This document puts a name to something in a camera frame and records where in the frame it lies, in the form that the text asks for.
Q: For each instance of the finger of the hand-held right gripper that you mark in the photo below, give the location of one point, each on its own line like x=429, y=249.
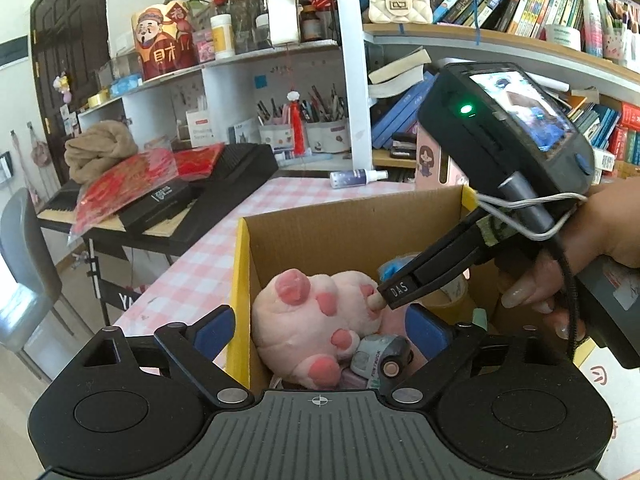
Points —
x=430, y=275

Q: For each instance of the row of upright shelf books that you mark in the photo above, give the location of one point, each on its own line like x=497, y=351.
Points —
x=525, y=0

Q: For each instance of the beige folded cloth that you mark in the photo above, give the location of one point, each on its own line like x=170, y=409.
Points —
x=100, y=150

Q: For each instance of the white carton shaped container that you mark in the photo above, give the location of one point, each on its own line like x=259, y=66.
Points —
x=282, y=10

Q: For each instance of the pink checked cartoon tablecloth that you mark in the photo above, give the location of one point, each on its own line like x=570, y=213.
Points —
x=210, y=260

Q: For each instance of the yellow cardboard box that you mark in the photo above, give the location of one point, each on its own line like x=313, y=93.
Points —
x=310, y=240

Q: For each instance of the light blue packet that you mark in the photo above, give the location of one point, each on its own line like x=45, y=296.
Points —
x=125, y=86

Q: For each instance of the white card sign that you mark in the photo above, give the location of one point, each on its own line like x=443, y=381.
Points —
x=200, y=127

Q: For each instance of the gold ribbon roll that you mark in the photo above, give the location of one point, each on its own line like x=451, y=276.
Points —
x=99, y=100

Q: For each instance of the black keyboard stand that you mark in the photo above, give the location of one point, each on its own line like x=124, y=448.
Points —
x=95, y=270

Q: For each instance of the fortune god paper lantern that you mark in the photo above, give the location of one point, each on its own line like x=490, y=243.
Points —
x=162, y=45

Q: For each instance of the white bookshelf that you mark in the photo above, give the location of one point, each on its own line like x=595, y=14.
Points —
x=355, y=60

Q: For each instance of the red paper decorations pack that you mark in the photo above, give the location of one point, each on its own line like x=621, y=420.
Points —
x=130, y=180

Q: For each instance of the grey chair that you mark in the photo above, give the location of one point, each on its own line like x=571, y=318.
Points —
x=25, y=270

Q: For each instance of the black electric keyboard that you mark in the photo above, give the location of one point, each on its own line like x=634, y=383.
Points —
x=245, y=165

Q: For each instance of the purple spray bottle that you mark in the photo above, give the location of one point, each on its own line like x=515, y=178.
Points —
x=357, y=179

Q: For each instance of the pink paw plush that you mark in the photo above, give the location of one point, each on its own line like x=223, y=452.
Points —
x=300, y=325

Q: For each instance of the small blue toy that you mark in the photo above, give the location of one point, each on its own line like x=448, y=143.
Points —
x=392, y=267

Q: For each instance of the brown glass bottle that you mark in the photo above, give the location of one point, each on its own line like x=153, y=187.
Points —
x=311, y=25

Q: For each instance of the grey toy car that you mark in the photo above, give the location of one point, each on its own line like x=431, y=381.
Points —
x=375, y=355

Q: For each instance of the small plush door charm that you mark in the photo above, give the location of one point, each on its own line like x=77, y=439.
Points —
x=61, y=89

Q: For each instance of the small pink box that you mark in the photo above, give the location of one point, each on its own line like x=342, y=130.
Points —
x=203, y=47

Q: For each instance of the red tassel ornament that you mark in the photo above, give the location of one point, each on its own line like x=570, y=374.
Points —
x=297, y=125

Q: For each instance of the row of leaning colourful books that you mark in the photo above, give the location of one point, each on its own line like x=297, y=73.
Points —
x=395, y=120

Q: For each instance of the person's right hand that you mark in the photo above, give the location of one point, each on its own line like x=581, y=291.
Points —
x=615, y=230

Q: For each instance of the dark wooden door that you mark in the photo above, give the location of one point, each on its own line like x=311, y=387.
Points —
x=70, y=35

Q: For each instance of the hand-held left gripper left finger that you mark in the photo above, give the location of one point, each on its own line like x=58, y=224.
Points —
x=215, y=332

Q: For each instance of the white jar yellow label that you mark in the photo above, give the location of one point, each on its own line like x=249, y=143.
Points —
x=222, y=37

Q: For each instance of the pink cartoon cylinder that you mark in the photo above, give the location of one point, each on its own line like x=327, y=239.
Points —
x=430, y=160

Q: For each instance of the white pen cup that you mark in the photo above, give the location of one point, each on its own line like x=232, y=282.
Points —
x=327, y=137
x=276, y=137

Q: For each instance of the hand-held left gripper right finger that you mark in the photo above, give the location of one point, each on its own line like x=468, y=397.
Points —
x=425, y=332

